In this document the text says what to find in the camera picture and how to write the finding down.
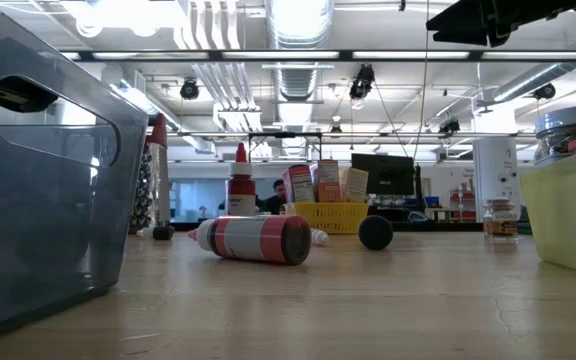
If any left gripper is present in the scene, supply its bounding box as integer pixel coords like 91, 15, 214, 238
0, 77, 59, 114

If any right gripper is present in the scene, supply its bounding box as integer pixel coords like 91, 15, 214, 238
426, 0, 576, 49

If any yellow Corn Pops cereal box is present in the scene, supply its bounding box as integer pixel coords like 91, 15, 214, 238
340, 166, 370, 204

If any small glass spice jar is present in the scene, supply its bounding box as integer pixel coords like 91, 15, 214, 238
482, 197, 519, 242

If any red Froot Loops cereal box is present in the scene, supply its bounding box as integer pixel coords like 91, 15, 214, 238
281, 163, 316, 204

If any red food colouring bottle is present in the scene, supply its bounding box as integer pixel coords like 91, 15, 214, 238
187, 214, 313, 266
227, 142, 257, 217

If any small shelf with items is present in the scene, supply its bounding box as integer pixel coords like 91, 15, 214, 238
447, 187, 475, 221

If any grey translucent plastic bin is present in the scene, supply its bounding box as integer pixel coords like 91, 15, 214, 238
0, 0, 149, 346

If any glass jar with silver lid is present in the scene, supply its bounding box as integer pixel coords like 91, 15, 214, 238
533, 103, 576, 167

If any white round column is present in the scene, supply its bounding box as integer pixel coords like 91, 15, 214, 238
472, 136, 519, 221

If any black computer monitor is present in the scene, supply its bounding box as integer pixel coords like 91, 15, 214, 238
350, 152, 422, 206

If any yellow translucent plastic bin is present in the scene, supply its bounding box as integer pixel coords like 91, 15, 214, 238
520, 142, 576, 280

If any purple food colouring bottle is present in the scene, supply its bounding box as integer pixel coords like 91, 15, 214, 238
357, 214, 395, 252

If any yellow plastic basket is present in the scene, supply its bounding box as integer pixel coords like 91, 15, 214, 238
293, 201, 370, 235

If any person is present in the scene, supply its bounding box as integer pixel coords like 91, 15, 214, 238
260, 178, 289, 216

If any black overhead camera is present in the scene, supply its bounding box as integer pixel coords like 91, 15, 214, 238
348, 63, 377, 101

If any black overhead frame beam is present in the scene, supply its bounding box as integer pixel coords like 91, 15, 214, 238
60, 48, 576, 64

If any metal box grater red handle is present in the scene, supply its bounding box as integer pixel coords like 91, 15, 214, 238
130, 112, 172, 235

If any silver ventilation duct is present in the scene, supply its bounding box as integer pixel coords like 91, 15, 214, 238
265, 0, 334, 101

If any thin black background frame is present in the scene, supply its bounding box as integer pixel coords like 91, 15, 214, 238
246, 130, 324, 201

